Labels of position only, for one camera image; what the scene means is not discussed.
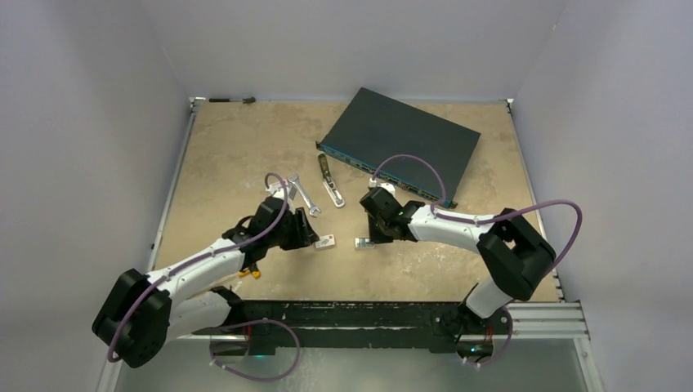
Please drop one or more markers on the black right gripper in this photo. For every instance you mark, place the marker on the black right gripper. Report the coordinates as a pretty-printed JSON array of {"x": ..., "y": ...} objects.
[{"x": 375, "y": 236}]

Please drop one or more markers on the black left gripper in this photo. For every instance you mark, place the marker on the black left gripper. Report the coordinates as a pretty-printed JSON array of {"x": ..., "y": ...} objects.
[{"x": 307, "y": 236}]

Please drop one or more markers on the white staple box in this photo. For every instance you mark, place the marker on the white staple box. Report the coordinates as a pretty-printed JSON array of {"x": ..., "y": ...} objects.
[{"x": 325, "y": 242}]

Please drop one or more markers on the green and white stapler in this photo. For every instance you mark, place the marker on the green and white stapler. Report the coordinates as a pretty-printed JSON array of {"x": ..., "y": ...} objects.
[{"x": 328, "y": 181}]

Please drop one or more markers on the white staple box tray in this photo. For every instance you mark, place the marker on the white staple box tray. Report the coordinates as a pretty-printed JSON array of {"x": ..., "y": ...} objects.
[{"x": 364, "y": 243}]

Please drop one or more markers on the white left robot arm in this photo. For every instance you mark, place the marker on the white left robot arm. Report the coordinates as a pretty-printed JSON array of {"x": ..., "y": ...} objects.
[{"x": 144, "y": 311}]

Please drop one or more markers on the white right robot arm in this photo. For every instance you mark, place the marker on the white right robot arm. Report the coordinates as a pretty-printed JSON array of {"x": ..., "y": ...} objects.
[{"x": 513, "y": 251}]

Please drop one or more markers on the silver open-end wrench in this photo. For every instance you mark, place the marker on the silver open-end wrench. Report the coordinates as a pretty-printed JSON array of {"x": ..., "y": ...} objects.
[{"x": 313, "y": 209}]

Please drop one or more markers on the yellow black pliers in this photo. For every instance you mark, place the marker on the yellow black pliers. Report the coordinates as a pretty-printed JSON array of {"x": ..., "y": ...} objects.
[{"x": 252, "y": 270}]

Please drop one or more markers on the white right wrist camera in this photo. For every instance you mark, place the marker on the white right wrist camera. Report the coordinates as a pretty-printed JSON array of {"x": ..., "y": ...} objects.
[{"x": 374, "y": 183}]

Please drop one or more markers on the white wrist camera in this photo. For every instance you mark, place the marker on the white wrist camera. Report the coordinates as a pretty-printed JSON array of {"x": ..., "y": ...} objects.
[
  {"x": 284, "y": 190},
  {"x": 374, "y": 183}
]

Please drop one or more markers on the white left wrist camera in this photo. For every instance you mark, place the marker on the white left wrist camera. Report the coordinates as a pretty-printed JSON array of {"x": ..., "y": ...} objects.
[{"x": 284, "y": 190}]

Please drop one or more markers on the dark blue network switch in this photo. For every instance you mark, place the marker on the dark blue network switch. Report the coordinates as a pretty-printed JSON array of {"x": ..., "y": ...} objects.
[{"x": 420, "y": 152}]

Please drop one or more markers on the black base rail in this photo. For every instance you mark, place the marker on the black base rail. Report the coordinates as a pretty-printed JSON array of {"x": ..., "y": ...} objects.
[{"x": 439, "y": 327}]

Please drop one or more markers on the black screwdriver at wall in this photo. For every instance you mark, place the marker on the black screwdriver at wall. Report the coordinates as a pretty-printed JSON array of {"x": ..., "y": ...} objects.
[{"x": 244, "y": 101}]

